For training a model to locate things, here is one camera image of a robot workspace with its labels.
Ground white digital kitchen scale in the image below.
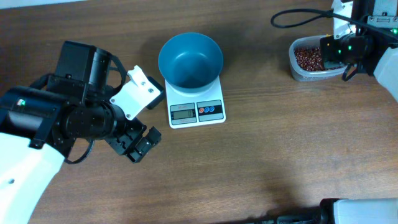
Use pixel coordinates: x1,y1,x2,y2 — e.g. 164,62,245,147
165,78,226,129

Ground clear plastic container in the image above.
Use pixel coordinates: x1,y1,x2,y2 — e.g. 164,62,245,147
289,35,346,82

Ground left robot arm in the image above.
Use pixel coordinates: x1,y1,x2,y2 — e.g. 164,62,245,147
1,41,165,223

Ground blue-grey bowl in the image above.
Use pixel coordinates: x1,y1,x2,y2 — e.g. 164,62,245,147
158,32,224,93

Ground red adzuki beans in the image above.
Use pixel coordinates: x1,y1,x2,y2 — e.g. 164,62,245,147
294,47,330,72

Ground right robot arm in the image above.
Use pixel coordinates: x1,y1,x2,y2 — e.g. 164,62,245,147
320,0,397,99

